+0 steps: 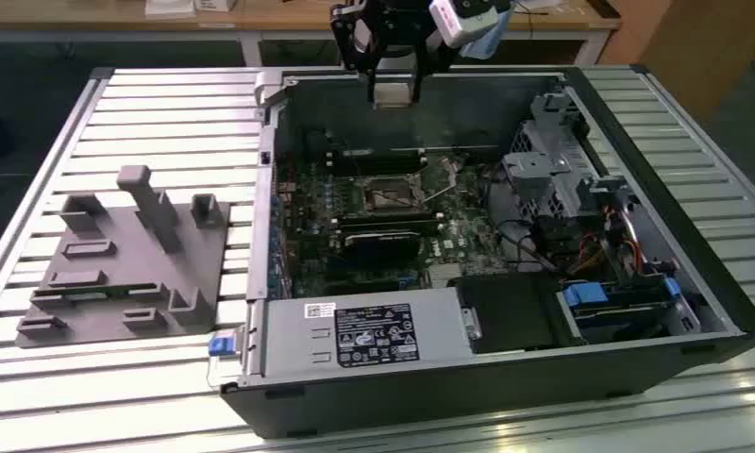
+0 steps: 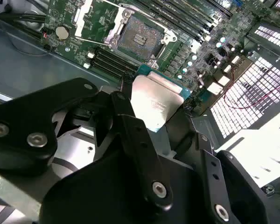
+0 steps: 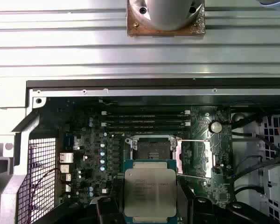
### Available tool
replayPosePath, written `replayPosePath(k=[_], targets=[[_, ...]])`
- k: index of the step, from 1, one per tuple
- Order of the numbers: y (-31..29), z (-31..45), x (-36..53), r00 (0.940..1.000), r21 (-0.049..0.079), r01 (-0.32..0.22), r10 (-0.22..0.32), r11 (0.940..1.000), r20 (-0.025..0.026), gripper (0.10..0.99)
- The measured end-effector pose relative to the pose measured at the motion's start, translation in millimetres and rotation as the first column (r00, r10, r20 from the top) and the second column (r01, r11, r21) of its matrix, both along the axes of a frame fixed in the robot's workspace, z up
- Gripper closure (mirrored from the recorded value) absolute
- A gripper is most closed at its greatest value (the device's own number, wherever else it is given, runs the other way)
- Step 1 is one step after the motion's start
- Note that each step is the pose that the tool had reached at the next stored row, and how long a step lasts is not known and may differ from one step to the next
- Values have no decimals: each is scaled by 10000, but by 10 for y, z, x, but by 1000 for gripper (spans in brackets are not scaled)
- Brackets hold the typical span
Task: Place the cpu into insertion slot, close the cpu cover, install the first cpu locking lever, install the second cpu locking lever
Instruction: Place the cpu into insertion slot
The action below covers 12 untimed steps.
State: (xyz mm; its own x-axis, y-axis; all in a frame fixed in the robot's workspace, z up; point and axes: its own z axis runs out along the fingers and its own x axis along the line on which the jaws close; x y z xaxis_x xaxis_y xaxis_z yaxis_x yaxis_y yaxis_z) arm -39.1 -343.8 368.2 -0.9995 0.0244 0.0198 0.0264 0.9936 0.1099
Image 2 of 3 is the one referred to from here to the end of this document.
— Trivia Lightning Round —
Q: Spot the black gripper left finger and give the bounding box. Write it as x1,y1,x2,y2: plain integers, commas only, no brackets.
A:
0,76,174,217

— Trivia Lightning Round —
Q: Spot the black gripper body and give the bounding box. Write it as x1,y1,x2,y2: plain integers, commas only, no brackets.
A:
40,151,212,224

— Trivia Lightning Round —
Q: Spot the metal socket cover frame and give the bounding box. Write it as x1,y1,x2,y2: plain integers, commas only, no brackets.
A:
74,0,133,46

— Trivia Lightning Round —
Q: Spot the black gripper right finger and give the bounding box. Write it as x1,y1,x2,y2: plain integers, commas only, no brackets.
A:
169,112,270,224

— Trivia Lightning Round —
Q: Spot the silver CPU with green edge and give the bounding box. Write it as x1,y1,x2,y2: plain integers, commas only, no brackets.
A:
130,64,192,133

